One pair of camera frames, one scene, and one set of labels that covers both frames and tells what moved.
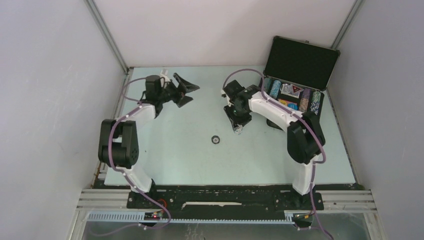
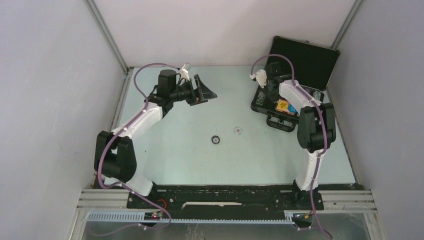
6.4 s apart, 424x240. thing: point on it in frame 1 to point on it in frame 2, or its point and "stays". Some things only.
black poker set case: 298,73 stays
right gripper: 235,121 to 273,99
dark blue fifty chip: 215,139 stays
